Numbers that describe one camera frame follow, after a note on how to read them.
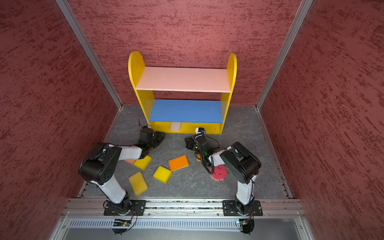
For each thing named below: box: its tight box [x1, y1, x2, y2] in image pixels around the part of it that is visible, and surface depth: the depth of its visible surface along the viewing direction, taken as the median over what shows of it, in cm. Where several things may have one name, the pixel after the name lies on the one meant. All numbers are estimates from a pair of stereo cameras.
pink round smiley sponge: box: [209, 164, 228, 181], surface depth 84 cm
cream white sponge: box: [170, 122, 181, 132], surface depth 106 cm
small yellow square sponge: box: [153, 165, 173, 184], surface depth 85 cm
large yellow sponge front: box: [128, 171, 148, 196], surface depth 83 cm
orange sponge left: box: [168, 155, 190, 172], surface depth 91 cm
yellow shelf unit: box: [128, 51, 237, 134], surface depth 83 cm
